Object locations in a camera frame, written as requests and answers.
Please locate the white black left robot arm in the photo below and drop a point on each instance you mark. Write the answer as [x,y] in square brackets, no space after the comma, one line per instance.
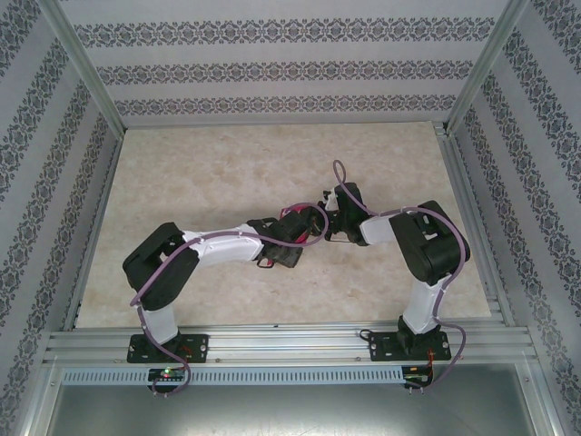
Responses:
[222,245]

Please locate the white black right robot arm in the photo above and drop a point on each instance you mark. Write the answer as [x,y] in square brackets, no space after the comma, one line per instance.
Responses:
[422,309]

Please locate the grey metal sheet panel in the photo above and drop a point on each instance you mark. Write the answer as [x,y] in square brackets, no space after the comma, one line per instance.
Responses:
[290,409]

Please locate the right controller circuit board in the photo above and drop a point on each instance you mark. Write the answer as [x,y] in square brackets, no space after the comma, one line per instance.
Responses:
[417,379]

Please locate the controller circuit board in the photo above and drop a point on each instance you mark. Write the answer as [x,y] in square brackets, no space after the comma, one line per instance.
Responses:
[417,379]
[167,374]

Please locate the left controller circuit board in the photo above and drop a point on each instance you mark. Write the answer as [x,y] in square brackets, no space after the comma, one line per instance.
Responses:
[167,374]

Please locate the aluminium mounting rail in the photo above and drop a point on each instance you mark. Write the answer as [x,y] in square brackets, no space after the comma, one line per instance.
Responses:
[290,345]

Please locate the aluminium side rail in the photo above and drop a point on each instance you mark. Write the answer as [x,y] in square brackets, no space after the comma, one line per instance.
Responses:
[476,236]

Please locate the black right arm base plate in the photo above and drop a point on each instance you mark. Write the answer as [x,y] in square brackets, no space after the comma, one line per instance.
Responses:
[379,347]

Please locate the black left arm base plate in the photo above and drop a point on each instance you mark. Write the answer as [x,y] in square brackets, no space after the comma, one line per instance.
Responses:
[195,347]

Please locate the aluminium frame post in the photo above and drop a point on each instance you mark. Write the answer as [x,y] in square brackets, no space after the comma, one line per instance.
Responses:
[86,63]
[488,63]

